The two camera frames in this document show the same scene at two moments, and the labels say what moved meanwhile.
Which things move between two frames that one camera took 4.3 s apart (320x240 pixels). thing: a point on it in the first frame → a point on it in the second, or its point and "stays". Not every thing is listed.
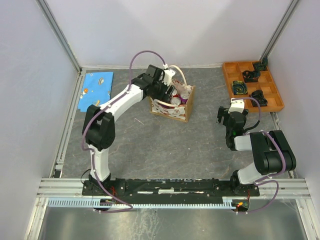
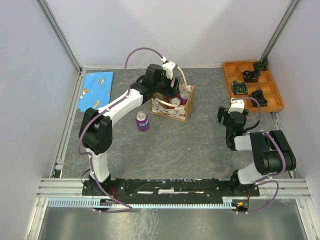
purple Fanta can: x=167 y=101 → x=142 y=121
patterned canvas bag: x=178 y=112 stays
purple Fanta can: x=184 y=97 stays
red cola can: x=175 y=101 stays
